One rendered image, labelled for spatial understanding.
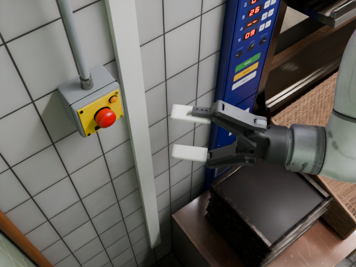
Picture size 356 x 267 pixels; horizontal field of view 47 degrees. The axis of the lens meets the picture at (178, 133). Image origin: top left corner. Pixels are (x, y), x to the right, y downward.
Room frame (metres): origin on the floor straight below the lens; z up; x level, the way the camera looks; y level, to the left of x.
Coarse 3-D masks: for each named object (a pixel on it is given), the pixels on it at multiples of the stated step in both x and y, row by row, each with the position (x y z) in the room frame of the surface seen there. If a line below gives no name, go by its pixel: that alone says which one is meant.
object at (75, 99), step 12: (96, 72) 0.53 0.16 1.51; (108, 72) 0.53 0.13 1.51; (72, 84) 0.50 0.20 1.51; (96, 84) 0.50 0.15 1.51; (108, 84) 0.50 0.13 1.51; (60, 96) 0.49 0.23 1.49; (72, 96) 0.47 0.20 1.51; (84, 96) 0.47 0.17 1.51; (96, 96) 0.47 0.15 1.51; (108, 96) 0.48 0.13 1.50; (120, 96) 0.50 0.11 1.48; (72, 108) 0.45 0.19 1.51; (84, 108) 0.45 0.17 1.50; (96, 108) 0.46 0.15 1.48; (108, 108) 0.47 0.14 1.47; (120, 108) 0.49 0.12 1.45; (72, 120) 0.47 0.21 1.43; (84, 120) 0.44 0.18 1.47; (84, 132) 0.44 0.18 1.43
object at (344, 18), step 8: (296, 0) 0.88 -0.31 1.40; (304, 0) 0.87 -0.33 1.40; (312, 0) 0.87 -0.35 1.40; (320, 0) 0.87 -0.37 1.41; (328, 0) 0.86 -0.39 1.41; (336, 0) 0.86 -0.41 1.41; (344, 0) 0.85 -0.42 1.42; (296, 8) 0.86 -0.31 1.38; (304, 8) 0.84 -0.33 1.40; (312, 8) 0.83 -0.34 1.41; (320, 8) 0.83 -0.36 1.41; (328, 8) 0.82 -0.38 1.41; (312, 16) 0.82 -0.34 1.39; (320, 16) 0.80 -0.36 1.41; (328, 16) 0.79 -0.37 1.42; (344, 16) 0.79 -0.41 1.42; (352, 16) 0.81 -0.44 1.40; (328, 24) 0.78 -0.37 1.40; (336, 24) 0.77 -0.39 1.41
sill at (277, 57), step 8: (304, 24) 1.02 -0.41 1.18; (312, 24) 1.02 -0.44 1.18; (320, 24) 1.02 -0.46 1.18; (288, 32) 0.99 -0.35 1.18; (296, 32) 0.99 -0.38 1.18; (304, 32) 0.99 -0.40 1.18; (312, 32) 0.99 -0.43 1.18; (320, 32) 1.01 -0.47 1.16; (280, 40) 0.95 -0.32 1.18; (288, 40) 0.95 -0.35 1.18; (296, 40) 0.95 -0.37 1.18; (304, 40) 0.96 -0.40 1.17; (280, 48) 0.92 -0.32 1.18; (288, 48) 0.92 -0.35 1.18; (296, 48) 0.95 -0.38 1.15; (280, 56) 0.90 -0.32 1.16
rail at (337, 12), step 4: (348, 0) 0.83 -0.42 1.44; (352, 0) 0.82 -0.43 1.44; (344, 4) 0.81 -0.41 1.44; (348, 4) 0.81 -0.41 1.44; (352, 4) 0.81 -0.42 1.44; (336, 8) 0.79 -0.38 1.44; (340, 8) 0.79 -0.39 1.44; (344, 8) 0.79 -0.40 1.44; (348, 8) 0.80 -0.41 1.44; (352, 8) 0.81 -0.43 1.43; (332, 12) 0.78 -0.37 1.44; (336, 12) 0.78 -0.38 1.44; (340, 12) 0.78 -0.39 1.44; (344, 12) 0.79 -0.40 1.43; (332, 16) 0.78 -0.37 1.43; (336, 16) 0.77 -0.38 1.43; (340, 16) 0.78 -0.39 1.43
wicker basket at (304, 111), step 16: (304, 96) 0.98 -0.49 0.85; (320, 96) 1.03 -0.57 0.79; (288, 112) 0.92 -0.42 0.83; (304, 112) 0.97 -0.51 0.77; (320, 112) 1.02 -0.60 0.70; (320, 176) 0.67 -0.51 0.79; (336, 192) 0.70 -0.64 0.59; (352, 192) 0.70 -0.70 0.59; (336, 208) 0.58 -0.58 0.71; (336, 224) 0.55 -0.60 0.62; (352, 224) 0.52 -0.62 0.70
